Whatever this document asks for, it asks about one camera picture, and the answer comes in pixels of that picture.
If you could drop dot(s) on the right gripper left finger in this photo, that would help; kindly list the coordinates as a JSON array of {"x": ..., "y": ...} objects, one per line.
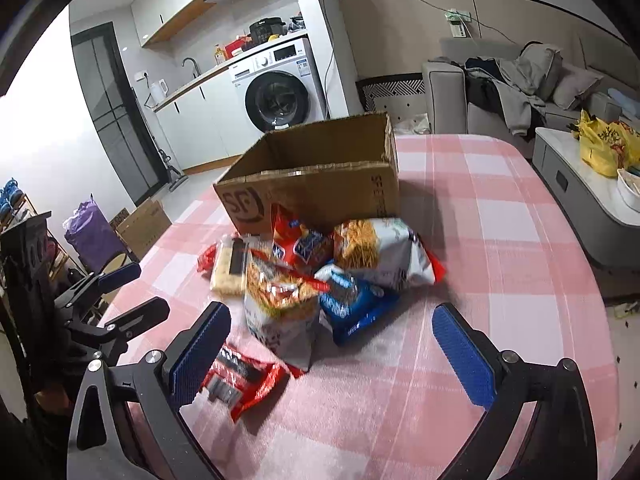
[{"x": 103, "y": 443}]

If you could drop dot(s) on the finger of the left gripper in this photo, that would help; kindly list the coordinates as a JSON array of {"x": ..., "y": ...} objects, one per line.
[
  {"x": 113, "y": 338},
  {"x": 89, "y": 290}
]

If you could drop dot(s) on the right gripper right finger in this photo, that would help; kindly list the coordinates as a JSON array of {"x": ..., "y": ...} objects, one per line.
[{"x": 559, "y": 443}]

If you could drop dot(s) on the clear pack of crackers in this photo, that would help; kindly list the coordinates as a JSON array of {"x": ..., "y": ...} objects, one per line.
[{"x": 228, "y": 274}]

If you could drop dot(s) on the red white balloon glue bag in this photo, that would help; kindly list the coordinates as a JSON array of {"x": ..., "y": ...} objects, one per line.
[{"x": 241, "y": 382}]

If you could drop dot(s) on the white noodle snack bag front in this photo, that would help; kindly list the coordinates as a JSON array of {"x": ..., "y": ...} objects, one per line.
[{"x": 282, "y": 309}]

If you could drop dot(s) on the white noodle snack bag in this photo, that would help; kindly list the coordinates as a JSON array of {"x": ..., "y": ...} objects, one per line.
[
  {"x": 386, "y": 252},
  {"x": 282, "y": 309}
]

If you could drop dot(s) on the dark red chips bag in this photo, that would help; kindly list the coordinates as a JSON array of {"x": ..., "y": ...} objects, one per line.
[{"x": 297, "y": 246}]

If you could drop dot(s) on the blue cookie snack bag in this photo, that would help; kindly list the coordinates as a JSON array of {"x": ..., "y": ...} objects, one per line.
[{"x": 352, "y": 304}]

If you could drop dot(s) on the purple plastic bag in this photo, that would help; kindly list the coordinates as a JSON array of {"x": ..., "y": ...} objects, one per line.
[{"x": 92, "y": 236}]

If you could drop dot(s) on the cardboard box on floor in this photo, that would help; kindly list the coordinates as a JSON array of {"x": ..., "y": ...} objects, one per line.
[{"x": 141, "y": 229}]

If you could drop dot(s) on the dark glass door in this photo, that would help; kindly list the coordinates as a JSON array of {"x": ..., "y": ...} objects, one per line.
[{"x": 114, "y": 110}]

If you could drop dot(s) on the white kitchen base cabinets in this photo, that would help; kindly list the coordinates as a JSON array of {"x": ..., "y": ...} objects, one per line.
[{"x": 207, "y": 123}]

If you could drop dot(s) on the white electric kettle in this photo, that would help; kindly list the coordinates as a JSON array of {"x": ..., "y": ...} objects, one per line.
[{"x": 159, "y": 91}]

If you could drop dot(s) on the grey white coffee table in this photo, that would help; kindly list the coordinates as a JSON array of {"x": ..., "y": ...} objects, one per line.
[{"x": 605, "y": 226}]

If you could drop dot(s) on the brown cardboard SF box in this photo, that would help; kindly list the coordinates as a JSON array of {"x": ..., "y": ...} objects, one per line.
[{"x": 324, "y": 172}]

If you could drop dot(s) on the white washing machine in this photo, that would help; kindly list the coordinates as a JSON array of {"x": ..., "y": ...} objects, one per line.
[{"x": 279, "y": 87}]

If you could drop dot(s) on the black basket on washer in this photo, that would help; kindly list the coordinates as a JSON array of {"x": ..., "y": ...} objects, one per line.
[{"x": 262, "y": 30}]

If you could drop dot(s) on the yellow plastic bag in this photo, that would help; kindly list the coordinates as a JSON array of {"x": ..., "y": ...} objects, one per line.
[{"x": 606, "y": 146}]

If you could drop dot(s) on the black patterned radiator cover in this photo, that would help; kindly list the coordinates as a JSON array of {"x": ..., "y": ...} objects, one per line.
[{"x": 400, "y": 96}]

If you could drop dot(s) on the grey sofa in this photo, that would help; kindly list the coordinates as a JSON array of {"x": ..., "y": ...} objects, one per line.
[{"x": 450, "y": 112}]

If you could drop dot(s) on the grey clothes pile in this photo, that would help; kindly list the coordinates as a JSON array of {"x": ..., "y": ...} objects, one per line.
[{"x": 487, "y": 89}]

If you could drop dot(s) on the grey sofa cushion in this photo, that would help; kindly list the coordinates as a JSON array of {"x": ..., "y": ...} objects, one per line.
[{"x": 539, "y": 69}]

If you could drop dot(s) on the wall power strip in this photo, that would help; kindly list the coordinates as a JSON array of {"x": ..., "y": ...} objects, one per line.
[{"x": 459, "y": 23}]

